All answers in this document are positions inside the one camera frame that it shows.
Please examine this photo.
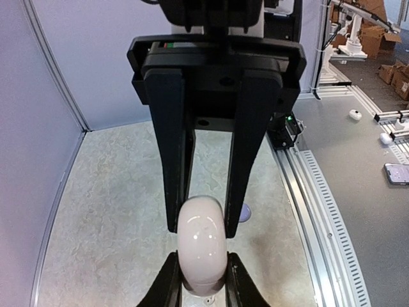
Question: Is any aluminium front rail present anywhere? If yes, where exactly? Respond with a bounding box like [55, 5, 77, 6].
[274, 86, 381, 307]

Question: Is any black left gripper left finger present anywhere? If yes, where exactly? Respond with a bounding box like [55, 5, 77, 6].
[137, 251, 182, 307]

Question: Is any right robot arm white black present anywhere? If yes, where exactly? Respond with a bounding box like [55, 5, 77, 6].
[127, 1, 307, 238]

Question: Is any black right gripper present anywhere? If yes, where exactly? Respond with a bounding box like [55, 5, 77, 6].
[127, 35, 307, 239]

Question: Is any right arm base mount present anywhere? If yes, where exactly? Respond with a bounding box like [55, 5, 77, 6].
[266, 112, 305, 151]

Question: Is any cardboard boxes background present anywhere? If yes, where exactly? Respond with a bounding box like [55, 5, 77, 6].
[328, 0, 409, 100]

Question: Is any lavender earbud charging case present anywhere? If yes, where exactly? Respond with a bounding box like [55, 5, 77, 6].
[239, 203, 252, 223]

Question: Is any smartphone on floor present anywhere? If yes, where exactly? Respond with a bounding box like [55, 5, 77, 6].
[383, 163, 409, 185]

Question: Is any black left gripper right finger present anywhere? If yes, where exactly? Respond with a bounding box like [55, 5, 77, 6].
[225, 253, 270, 307]

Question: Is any left aluminium corner post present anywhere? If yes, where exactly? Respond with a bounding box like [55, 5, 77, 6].
[22, 0, 92, 132]

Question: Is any pink earbud charging case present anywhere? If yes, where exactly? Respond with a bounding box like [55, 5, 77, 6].
[177, 196, 228, 297]

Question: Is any white case on floor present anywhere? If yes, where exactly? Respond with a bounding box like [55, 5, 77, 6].
[348, 109, 362, 122]

